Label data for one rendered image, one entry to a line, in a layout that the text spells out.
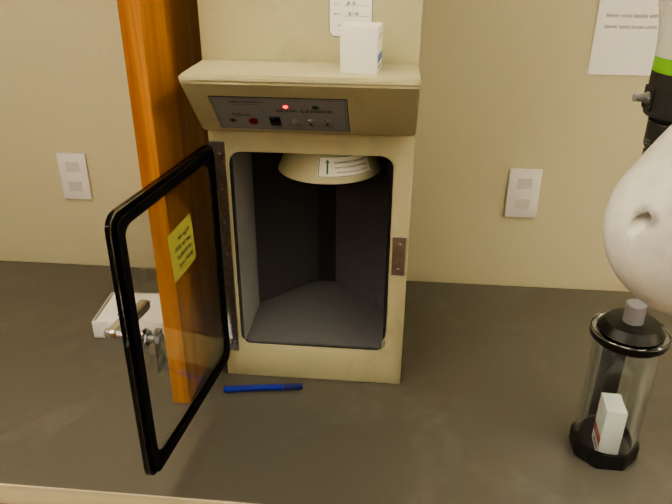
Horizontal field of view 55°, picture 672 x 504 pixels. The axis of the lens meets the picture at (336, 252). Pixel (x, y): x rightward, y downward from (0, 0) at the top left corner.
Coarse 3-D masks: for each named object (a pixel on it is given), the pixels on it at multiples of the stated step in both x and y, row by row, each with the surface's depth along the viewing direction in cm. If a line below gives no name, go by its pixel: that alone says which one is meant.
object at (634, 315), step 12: (636, 300) 92; (612, 312) 95; (624, 312) 93; (636, 312) 91; (600, 324) 94; (612, 324) 92; (624, 324) 92; (636, 324) 92; (648, 324) 92; (612, 336) 91; (624, 336) 90; (636, 336) 90; (648, 336) 90; (660, 336) 91
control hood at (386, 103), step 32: (224, 64) 92; (256, 64) 92; (288, 64) 92; (320, 64) 92; (384, 64) 93; (416, 64) 93; (192, 96) 89; (256, 96) 88; (288, 96) 87; (320, 96) 87; (352, 96) 86; (384, 96) 86; (416, 96) 85; (224, 128) 97; (352, 128) 94; (384, 128) 94
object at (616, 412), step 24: (600, 312) 98; (600, 336) 92; (600, 360) 94; (624, 360) 91; (648, 360) 91; (600, 384) 95; (624, 384) 93; (648, 384) 93; (600, 408) 96; (624, 408) 94; (576, 432) 102; (600, 432) 97; (624, 432) 96
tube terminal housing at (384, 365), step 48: (240, 0) 92; (288, 0) 91; (384, 0) 90; (240, 48) 94; (288, 48) 94; (336, 48) 93; (384, 48) 93; (240, 144) 101; (288, 144) 100; (336, 144) 99; (384, 144) 99; (240, 336) 117
